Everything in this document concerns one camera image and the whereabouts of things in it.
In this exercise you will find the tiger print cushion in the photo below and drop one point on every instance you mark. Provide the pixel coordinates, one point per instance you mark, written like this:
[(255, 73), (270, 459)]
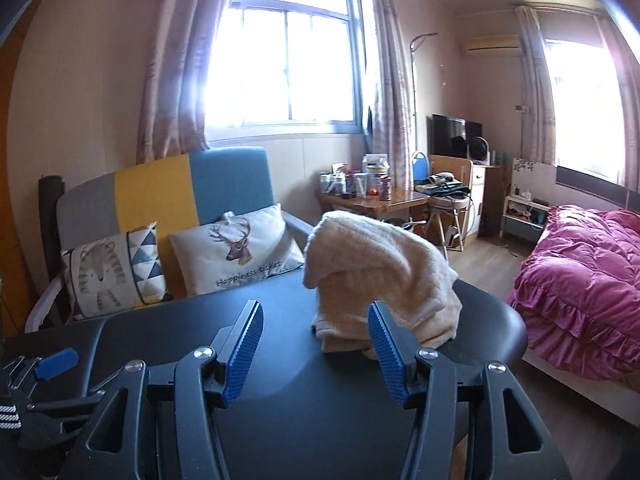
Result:
[(100, 270)]

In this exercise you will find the deer print cushion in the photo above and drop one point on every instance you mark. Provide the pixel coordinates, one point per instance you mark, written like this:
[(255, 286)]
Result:
[(210, 255)]

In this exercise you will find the grey yellow blue sofa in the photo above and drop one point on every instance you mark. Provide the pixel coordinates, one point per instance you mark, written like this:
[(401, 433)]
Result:
[(225, 180)]

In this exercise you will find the white air conditioner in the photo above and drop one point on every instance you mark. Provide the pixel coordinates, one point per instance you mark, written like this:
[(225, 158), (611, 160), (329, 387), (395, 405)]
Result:
[(490, 45)]

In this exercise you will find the pale patterned curtain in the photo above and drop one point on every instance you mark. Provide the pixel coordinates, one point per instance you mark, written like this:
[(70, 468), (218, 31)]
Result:
[(625, 110), (170, 85), (390, 85), (537, 85)]

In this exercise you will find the white shelf unit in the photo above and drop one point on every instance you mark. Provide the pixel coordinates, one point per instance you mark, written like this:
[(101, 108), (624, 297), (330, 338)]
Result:
[(515, 225)]

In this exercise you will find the wooden wardrobe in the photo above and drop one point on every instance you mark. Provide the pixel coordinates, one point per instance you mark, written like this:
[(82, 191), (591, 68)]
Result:
[(15, 185)]

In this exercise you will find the cluster of jars and bottles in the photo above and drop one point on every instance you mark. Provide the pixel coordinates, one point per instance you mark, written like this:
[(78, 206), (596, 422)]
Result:
[(360, 175)]

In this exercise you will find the white bed frame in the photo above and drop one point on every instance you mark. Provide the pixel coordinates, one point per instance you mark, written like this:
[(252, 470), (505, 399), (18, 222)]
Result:
[(590, 390)]

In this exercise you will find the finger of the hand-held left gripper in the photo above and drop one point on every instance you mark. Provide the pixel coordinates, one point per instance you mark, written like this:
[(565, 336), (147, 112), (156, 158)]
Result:
[(57, 363), (65, 406)]

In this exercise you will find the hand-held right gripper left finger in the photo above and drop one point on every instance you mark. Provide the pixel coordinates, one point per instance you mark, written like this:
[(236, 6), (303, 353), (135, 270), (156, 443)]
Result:
[(242, 355)]

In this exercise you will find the blue chair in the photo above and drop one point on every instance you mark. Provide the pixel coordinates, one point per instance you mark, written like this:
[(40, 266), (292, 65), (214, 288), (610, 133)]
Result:
[(420, 165)]

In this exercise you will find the pink ruffled quilt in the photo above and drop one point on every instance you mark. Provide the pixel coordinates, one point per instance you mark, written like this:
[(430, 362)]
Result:
[(585, 285)]

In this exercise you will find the dark green cloth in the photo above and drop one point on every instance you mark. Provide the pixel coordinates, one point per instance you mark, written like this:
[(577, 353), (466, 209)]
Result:
[(445, 189)]

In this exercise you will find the black television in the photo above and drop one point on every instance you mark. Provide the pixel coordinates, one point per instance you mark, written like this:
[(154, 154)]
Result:
[(445, 135)]

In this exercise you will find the white wall socket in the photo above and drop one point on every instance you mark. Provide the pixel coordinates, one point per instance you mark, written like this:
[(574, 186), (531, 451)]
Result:
[(522, 107)]

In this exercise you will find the cream knitted sweater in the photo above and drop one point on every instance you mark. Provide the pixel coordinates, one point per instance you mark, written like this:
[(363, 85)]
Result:
[(440, 315)]

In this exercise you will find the small white fan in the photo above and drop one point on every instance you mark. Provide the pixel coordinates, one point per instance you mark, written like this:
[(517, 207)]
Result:
[(477, 149)]

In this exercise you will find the black rolled mat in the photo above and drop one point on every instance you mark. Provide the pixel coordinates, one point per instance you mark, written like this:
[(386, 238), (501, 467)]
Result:
[(50, 220)]

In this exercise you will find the white floral headboard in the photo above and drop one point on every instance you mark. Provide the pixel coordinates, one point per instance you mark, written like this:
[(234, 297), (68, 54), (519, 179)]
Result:
[(540, 180)]

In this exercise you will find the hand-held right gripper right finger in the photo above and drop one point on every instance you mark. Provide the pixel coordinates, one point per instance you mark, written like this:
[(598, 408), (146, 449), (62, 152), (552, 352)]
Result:
[(387, 355)]

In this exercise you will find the narrow window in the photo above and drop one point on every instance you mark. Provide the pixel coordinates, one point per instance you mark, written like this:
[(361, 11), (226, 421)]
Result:
[(580, 110)]

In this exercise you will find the wide barred window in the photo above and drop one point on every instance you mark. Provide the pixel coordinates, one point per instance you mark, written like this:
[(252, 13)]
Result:
[(280, 60)]

